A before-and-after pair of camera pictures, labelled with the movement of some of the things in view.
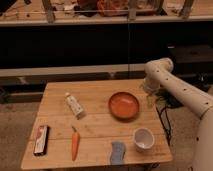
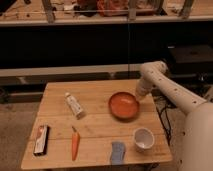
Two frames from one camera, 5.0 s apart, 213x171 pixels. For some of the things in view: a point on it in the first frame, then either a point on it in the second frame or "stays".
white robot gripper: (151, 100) → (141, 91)
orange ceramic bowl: (123, 105) stays
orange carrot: (75, 141) stays
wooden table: (96, 123) stays
